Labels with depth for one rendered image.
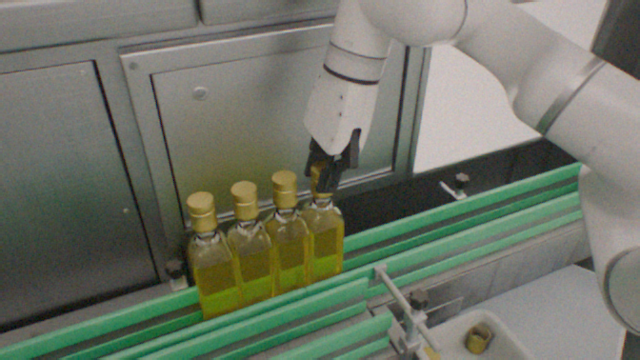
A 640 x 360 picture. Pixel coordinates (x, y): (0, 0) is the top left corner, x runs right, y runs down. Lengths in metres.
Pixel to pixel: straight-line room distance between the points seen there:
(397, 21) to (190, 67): 0.29
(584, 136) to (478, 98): 0.50
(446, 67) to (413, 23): 0.38
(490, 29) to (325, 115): 0.22
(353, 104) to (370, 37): 0.08
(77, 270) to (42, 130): 0.26
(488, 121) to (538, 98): 0.54
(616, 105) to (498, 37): 0.17
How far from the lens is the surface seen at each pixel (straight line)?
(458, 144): 0.99
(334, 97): 0.58
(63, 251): 0.85
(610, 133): 0.47
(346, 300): 0.78
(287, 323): 0.76
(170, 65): 0.66
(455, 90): 0.91
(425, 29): 0.50
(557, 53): 0.49
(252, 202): 0.62
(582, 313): 1.14
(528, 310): 1.09
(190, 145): 0.72
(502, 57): 0.58
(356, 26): 0.56
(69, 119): 0.72
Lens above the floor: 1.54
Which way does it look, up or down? 37 degrees down
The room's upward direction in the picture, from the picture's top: straight up
